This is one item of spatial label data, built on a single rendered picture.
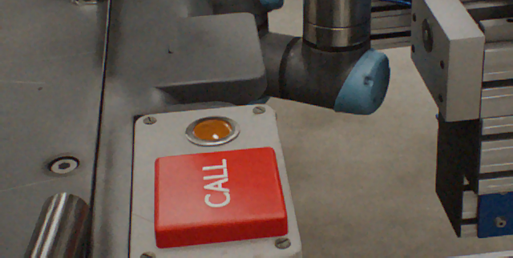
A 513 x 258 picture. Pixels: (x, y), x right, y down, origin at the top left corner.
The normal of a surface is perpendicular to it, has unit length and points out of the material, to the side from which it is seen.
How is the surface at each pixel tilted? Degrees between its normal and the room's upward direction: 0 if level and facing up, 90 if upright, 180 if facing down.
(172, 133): 0
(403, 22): 90
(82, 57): 0
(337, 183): 0
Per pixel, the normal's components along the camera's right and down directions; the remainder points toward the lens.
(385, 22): 0.12, 0.51
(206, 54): -0.05, -0.86
